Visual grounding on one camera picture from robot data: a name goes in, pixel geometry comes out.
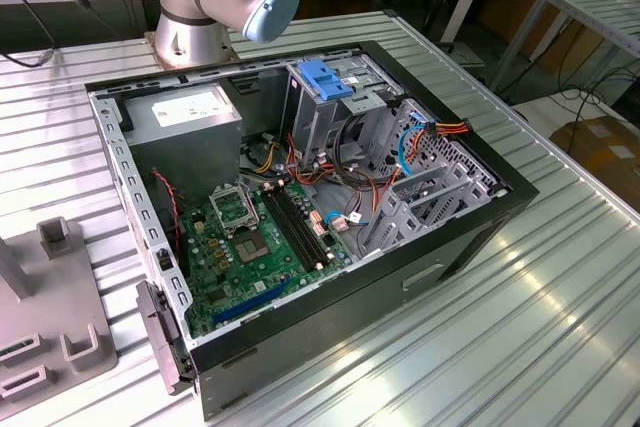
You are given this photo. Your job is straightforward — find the black cable with silver connector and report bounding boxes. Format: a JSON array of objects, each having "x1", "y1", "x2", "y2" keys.
[{"x1": 0, "y1": 0, "x2": 59, "y2": 69}]

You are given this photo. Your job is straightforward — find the CPU socket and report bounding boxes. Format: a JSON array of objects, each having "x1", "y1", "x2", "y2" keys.
[{"x1": 232, "y1": 226, "x2": 275, "y2": 267}]

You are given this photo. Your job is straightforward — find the yellow orange wire bundle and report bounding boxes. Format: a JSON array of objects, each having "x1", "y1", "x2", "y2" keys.
[{"x1": 254, "y1": 140, "x2": 282, "y2": 174}]

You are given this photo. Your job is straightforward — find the blue plastic drive bracket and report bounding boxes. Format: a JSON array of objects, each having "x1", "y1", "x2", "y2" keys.
[{"x1": 295, "y1": 59, "x2": 355, "y2": 102}]

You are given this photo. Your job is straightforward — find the metal slat side table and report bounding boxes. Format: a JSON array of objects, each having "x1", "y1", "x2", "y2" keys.
[{"x1": 492, "y1": 0, "x2": 640, "y2": 93}]

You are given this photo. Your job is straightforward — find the metal socket cover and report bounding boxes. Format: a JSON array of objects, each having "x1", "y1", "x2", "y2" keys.
[{"x1": 208, "y1": 185, "x2": 261, "y2": 238}]

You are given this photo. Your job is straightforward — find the grey plastic case latch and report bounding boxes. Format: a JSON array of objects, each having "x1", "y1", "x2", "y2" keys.
[{"x1": 135, "y1": 280, "x2": 194, "y2": 397}]

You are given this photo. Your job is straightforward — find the white connector with blue wire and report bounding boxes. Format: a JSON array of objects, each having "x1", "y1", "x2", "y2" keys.
[{"x1": 322, "y1": 210, "x2": 374, "y2": 234}]

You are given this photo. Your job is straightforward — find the grey power supply unit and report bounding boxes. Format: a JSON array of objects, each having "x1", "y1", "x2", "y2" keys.
[{"x1": 119, "y1": 82, "x2": 245, "y2": 201}]

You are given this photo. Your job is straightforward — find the red orange wire bundle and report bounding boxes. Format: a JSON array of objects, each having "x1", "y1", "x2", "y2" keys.
[{"x1": 285, "y1": 132, "x2": 346, "y2": 189}]

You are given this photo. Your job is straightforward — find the orange red power wire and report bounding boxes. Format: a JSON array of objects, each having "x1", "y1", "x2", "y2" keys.
[{"x1": 394, "y1": 118, "x2": 474, "y2": 183}]

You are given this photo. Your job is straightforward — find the blue data wire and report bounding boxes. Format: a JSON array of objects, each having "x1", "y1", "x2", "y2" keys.
[{"x1": 397, "y1": 111, "x2": 434, "y2": 178}]

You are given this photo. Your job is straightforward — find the grey metal disk bay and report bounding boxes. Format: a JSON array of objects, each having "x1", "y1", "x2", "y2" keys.
[{"x1": 357, "y1": 96, "x2": 511, "y2": 256}]

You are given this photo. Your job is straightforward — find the black open PC case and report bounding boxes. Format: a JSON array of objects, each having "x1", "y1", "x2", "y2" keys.
[{"x1": 83, "y1": 39, "x2": 540, "y2": 422}]

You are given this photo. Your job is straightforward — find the black wire bundle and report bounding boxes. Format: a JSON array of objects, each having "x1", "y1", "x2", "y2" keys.
[{"x1": 333, "y1": 114, "x2": 396, "y2": 193}]

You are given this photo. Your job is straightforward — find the grey parts rack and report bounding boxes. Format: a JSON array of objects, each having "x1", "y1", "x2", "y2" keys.
[{"x1": 0, "y1": 216, "x2": 119, "y2": 403}]

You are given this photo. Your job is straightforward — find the blue expansion slot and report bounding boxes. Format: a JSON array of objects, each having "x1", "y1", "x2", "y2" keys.
[{"x1": 212, "y1": 276, "x2": 294, "y2": 326}]

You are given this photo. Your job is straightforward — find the red black fan wire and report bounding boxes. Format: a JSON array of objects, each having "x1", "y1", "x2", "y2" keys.
[{"x1": 150, "y1": 170, "x2": 184, "y2": 253}]

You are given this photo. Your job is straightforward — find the black RAM slot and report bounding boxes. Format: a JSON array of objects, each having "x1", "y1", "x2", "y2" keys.
[
  {"x1": 274, "y1": 185, "x2": 332, "y2": 264},
  {"x1": 262, "y1": 188, "x2": 317, "y2": 271}
]

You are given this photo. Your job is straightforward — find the green motherboard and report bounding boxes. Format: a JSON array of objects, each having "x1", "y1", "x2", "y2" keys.
[{"x1": 177, "y1": 181, "x2": 356, "y2": 338}]

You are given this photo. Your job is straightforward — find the large brown cardboard box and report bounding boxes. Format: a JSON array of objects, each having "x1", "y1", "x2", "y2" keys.
[{"x1": 549, "y1": 115, "x2": 640, "y2": 198}]

